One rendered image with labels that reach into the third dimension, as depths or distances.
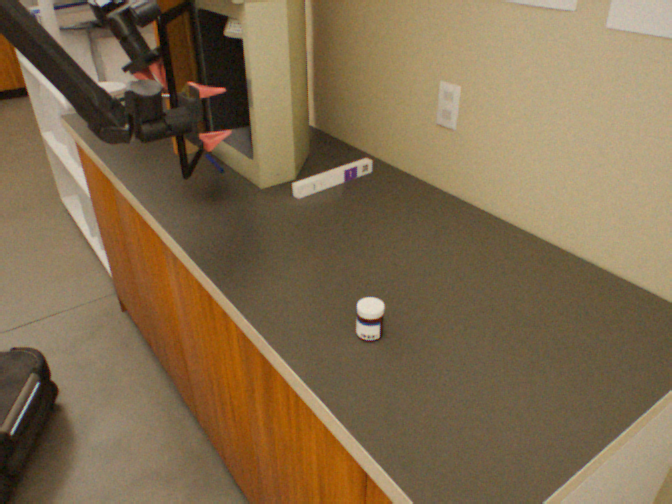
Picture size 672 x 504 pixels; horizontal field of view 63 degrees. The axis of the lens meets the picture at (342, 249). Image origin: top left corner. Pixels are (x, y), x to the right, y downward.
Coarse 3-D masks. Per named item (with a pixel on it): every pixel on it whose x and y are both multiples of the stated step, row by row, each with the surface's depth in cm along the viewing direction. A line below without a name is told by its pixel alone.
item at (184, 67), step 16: (160, 16) 122; (160, 32) 122; (176, 32) 134; (176, 48) 134; (192, 48) 149; (176, 64) 133; (192, 64) 149; (176, 80) 133; (192, 80) 148; (192, 96) 148; (192, 144) 148; (192, 160) 148
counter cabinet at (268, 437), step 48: (96, 192) 207; (144, 240) 165; (144, 288) 190; (192, 288) 137; (144, 336) 223; (192, 336) 153; (240, 336) 117; (192, 384) 174; (240, 384) 129; (288, 384) 102; (240, 432) 143; (288, 432) 111; (240, 480) 162; (288, 480) 122; (336, 480) 98; (624, 480) 94
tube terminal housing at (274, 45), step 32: (256, 0) 126; (288, 0) 132; (256, 32) 129; (288, 32) 135; (256, 64) 133; (288, 64) 138; (256, 96) 136; (288, 96) 142; (256, 128) 140; (288, 128) 146; (224, 160) 165; (256, 160) 146; (288, 160) 151
